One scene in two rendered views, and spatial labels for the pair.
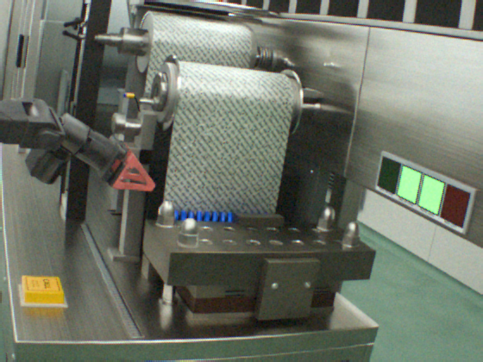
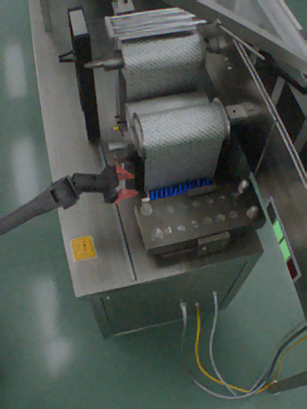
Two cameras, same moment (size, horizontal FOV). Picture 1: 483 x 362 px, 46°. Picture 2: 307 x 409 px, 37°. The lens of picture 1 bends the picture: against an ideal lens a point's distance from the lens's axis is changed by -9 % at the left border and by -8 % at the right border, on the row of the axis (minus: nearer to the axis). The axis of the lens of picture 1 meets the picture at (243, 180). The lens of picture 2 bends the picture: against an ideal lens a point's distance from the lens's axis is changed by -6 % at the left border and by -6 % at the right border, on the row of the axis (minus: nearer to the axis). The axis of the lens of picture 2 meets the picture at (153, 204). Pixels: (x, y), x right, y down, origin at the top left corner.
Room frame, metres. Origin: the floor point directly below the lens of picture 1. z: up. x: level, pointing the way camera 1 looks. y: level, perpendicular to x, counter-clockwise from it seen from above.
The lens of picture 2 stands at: (0.38, 0.01, 2.39)
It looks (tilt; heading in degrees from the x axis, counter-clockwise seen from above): 63 degrees down; 8
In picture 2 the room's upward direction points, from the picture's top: 3 degrees clockwise
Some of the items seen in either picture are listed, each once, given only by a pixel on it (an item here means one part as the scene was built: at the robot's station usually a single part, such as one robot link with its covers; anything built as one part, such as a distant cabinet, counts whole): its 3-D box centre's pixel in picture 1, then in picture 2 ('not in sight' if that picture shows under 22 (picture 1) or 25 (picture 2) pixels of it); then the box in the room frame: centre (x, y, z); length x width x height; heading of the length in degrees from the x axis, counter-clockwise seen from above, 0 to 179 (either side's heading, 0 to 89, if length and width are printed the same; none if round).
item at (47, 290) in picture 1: (42, 290); (82, 247); (0.92, 0.31, 0.91); 0.07 x 0.07 x 0.02; 25
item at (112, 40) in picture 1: (107, 39); (93, 64); (1.36, 0.35, 1.33); 0.06 x 0.03 x 0.03; 115
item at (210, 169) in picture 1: (225, 176); (181, 170); (1.16, 0.03, 1.11); 0.23 x 0.01 x 0.18; 115
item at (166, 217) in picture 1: (166, 213); (146, 206); (1.04, 0.12, 1.05); 0.04 x 0.04 x 0.04
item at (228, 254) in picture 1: (260, 251); (201, 215); (1.07, -0.05, 1.00); 0.40 x 0.16 x 0.06; 115
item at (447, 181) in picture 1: (421, 189); (282, 240); (0.95, -0.29, 1.18); 0.25 x 0.01 x 0.07; 25
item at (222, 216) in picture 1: (223, 220); (181, 189); (1.14, 0.03, 1.03); 0.21 x 0.04 x 0.03; 115
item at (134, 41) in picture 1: (132, 41); (112, 60); (1.38, 0.30, 1.33); 0.06 x 0.06 x 0.06; 25
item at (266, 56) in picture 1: (257, 56); (208, 45); (1.52, 0.01, 1.33); 0.07 x 0.07 x 0.07; 25
